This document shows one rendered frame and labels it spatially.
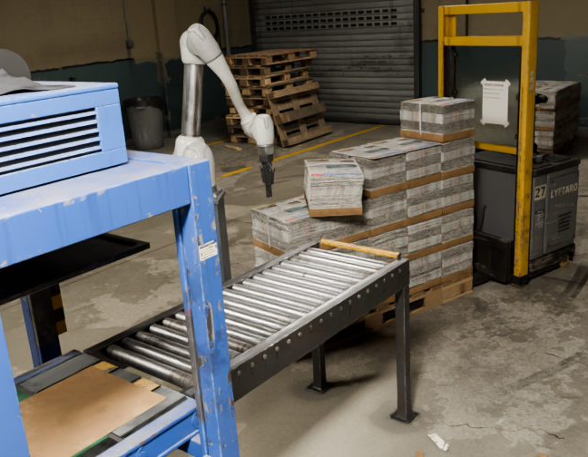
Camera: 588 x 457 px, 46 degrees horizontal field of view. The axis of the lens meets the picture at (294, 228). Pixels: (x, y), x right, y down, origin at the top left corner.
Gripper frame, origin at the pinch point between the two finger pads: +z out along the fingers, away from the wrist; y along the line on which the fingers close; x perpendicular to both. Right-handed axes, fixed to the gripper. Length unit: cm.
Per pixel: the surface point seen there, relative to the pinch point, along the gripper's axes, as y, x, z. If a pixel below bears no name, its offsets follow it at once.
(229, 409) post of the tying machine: -158, 115, 12
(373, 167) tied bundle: -19, -59, -5
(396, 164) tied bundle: -18, -77, -4
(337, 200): -29.3, -24.0, 5.1
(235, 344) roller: -117, 90, 16
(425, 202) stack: -18, -100, 24
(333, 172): -26.3, -24.7, -9.7
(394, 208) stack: -18, -75, 22
